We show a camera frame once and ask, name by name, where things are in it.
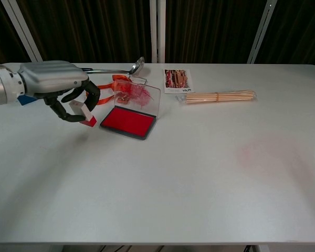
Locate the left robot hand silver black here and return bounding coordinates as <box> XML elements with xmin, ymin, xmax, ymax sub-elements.
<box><xmin>17</xmin><ymin>60</ymin><xmax>102</xmax><ymax>124</ymax></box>

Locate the white red stamp block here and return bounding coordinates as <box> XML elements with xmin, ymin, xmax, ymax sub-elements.
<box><xmin>68</xmin><ymin>100</ymin><xmax>98</xmax><ymax>129</ymax></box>

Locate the blue plastic object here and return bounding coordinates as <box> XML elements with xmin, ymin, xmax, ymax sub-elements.
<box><xmin>16</xmin><ymin>94</ymin><xmax>39</xmax><ymax>107</ymax></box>

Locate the dark pleated curtain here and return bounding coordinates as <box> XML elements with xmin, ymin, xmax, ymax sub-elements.
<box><xmin>0</xmin><ymin>0</ymin><xmax>315</xmax><ymax>65</ymax></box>

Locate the red ink pad clear lid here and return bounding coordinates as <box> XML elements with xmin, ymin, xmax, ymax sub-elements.
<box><xmin>99</xmin><ymin>83</ymin><xmax>162</xmax><ymax>141</ymax></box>

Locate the photo card red brown print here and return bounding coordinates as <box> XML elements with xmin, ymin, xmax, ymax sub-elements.
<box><xmin>163</xmin><ymin>68</ymin><xmax>195</xmax><ymax>95</ymax></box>

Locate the bundle of wooden sticks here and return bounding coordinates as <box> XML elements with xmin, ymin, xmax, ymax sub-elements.
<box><xmin>175</xmin><ymin>89</ymin><xmax>259</xmax><ymax>107</ymax></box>

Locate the white metal frame post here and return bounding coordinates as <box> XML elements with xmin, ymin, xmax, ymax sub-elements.
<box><xmin>246</xmin><ymin>0</ymin><xmax>276</xmax><ymax>65</ymax></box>
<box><xmin>150</xmin><ymin>0</ymin><xmax>167</xmax><ymax>64</ymax></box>
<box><xmin>0</xmin><ymin>0</ymin><xmax>43</xmax><ymax>64</ymax></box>

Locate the orange lanyard clear badge holder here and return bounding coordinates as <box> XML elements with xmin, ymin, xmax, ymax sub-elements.
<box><xmin>96</xmin><ymin>74</ymin><xmax>148</xmax><ymax>106</ymax></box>

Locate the steel ladle black handle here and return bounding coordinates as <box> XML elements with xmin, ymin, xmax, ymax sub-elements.
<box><xmin>79</xmin><ymin>56</ymin><xmax>146</xmax><ymax>76</ymax></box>

